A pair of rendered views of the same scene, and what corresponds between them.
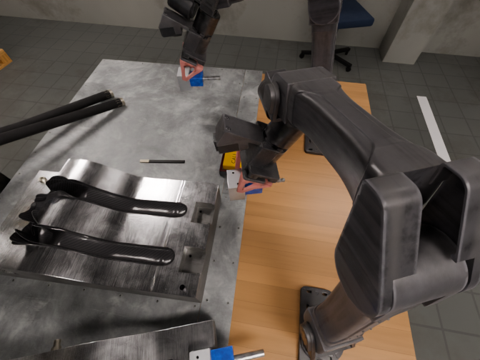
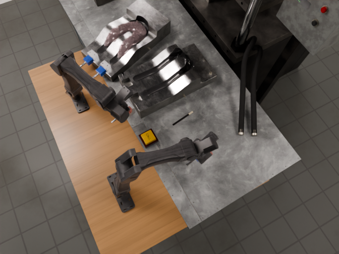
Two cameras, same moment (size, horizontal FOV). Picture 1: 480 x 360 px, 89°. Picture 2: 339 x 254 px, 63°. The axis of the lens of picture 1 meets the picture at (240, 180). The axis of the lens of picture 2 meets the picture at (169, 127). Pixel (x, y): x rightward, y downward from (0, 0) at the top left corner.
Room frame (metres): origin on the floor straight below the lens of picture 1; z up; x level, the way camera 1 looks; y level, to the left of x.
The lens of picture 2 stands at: (0.89, -0.22, 2.21)
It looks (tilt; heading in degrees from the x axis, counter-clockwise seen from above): 68 degrees down; 140
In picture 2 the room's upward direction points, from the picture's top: 3 degrees clockwise
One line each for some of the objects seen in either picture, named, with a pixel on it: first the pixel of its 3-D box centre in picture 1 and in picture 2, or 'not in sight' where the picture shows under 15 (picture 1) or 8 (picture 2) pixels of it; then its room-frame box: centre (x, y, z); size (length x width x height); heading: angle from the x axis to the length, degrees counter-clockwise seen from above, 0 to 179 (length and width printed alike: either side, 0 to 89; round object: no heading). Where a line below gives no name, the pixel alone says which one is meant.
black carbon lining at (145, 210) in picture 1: (99, 220); (165, 70); (0.21, 0.30, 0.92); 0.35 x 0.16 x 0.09; 83
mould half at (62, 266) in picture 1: (105, 223); (168, 75); (0.22, 0.32, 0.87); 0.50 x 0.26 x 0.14; 83
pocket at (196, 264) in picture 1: (193, 262); (127, 84); (0.13, 0.10, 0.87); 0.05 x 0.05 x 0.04; 83
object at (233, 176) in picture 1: (256, 182); (121, 114); (0.30, -0.04, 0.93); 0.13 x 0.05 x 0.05; 96
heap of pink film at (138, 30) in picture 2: not in sight; (126, 34); (-0.14, 0.27, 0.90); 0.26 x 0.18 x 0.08; 100
